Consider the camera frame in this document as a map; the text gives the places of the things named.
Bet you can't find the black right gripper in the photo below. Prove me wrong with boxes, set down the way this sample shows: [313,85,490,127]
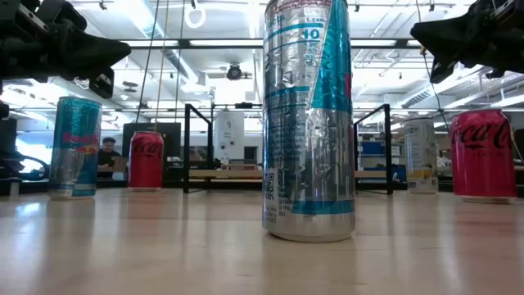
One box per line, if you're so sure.
[410,0,524,84]

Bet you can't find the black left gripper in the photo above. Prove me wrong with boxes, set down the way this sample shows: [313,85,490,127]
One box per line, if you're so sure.
[0,0,132,99]

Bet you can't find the blue silver Red Bull can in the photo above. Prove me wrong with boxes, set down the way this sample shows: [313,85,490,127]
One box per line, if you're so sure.
[47,96,103,201]
[261,0,356,243]

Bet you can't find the white Celsius can yellow print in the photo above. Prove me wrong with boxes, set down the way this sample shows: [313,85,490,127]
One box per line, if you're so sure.
[403,116,440,195]

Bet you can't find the red Coca-Cola can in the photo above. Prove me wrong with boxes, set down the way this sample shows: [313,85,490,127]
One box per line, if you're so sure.
[127,130,165,193]
[449,108,518,204]

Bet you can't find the person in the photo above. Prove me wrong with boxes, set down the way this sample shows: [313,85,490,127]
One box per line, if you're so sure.
[97,137,124,179]

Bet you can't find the black monitor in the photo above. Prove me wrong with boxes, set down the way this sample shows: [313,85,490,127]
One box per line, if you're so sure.
[121,121,182,181]

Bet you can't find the black box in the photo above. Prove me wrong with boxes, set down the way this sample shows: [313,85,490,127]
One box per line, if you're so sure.
[0,118,17,153]

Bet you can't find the blue storage bin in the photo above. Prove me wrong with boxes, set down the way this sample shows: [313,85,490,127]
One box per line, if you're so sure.
[359,140,386,156]

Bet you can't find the black curved tube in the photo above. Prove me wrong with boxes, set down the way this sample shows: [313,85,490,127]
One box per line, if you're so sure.
[0,150,51,182]

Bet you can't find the white cylindrical tank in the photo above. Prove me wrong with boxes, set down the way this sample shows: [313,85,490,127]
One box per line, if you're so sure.
[213,109,246,166]

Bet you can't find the black cable yellow knot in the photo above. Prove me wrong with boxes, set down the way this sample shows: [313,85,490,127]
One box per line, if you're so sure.
[415,0,445,120]

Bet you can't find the black hanging cable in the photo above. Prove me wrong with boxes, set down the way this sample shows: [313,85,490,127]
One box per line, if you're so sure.
[174,0,186,124]
[136,0,160,124]

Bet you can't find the black overhead frame beam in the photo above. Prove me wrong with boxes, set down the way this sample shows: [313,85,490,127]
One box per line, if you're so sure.
[121,38,427,51]

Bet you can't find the white hanging ring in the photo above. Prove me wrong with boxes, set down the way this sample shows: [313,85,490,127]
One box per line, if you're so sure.
[183,2,207,30]

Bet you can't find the black aluminium table frame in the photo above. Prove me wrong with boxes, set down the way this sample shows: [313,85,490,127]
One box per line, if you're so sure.
[0,178,524,196]

